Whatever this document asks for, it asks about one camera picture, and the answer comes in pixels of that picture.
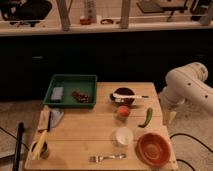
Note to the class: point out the green chili pepper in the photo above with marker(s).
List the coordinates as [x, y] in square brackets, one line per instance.
[149, 113]

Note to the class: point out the dark red grapes bunch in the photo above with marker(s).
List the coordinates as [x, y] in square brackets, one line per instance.
[80, 97]

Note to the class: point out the white handled knife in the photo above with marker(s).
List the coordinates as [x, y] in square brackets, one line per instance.
[129, 96]

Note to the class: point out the dark bowl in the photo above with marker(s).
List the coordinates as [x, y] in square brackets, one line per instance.
[123, 91]

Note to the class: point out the white cup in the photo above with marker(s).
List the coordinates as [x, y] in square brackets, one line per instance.
[124, 136]

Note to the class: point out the grey sponge block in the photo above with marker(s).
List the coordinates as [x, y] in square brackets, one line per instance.
[57, 93]

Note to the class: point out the red object on shelf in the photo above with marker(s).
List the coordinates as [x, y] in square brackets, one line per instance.
[84, 21]

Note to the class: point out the orange tomato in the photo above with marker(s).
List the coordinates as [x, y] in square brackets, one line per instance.
[123, 111]

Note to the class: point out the silver fork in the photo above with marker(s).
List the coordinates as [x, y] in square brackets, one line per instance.
[99, 158]

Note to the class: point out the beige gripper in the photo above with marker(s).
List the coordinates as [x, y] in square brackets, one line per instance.
[168, 115]

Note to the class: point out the black pole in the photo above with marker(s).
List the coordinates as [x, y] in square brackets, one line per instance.
[17, 155]

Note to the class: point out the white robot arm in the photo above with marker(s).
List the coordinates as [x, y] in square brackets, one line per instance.
[185, 83]

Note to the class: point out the green plastic tray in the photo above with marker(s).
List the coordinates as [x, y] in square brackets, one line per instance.
[86, 84]

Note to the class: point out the red-orange bowl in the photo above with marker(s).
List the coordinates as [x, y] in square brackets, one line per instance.
[153, 150]

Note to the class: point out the black office chair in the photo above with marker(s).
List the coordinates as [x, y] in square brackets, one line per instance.
[30, 12]

